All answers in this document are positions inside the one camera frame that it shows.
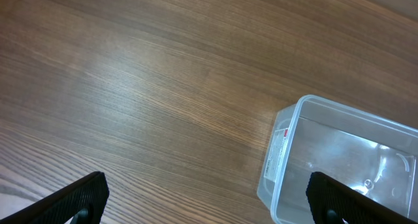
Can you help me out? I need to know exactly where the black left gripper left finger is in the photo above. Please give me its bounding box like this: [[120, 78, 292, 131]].
[[1, 171, 110, 224]]

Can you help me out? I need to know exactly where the clear plastic container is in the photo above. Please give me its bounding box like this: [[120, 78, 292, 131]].
[[257, 95, 417, 223]]

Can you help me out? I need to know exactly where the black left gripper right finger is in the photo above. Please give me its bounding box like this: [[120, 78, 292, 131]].
[[306, 172, 417, 224]]

